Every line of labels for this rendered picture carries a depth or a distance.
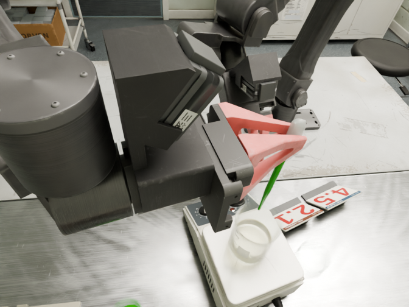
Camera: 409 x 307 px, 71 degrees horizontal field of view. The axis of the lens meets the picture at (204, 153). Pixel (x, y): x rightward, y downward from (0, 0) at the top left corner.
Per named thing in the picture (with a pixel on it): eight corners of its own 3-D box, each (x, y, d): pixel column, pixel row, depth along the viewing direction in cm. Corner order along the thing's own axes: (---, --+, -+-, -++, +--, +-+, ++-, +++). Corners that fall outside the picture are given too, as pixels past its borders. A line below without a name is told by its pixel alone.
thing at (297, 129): (278, 155, 27) (293, 120, 24) (290, 151, 28) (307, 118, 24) (282, 160, 27) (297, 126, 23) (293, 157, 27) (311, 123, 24)
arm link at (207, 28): (188, 89, 41) (215, 2, 34) (160, 60, 46) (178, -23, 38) (246, 85, 48) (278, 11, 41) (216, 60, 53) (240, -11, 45)
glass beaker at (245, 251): (274, 264, 42) (291, 240, 36) (232, 271, 41) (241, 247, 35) (260, 220, 46) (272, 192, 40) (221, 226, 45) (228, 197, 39)
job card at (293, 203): (261, 214, 57) (266, 203, 54) (296, 197, 60) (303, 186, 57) (279, 240, 53) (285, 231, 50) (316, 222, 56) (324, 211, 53)
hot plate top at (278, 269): (199, 229, 45) (199, 226, 45) (266, 208, 49) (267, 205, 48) (229, 308, 38) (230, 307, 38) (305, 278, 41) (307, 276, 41)
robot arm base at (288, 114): (333, 105, 68) (321, 87, 72) (251, 108, 65) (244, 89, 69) (321, 129, 74) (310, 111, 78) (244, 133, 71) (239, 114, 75)
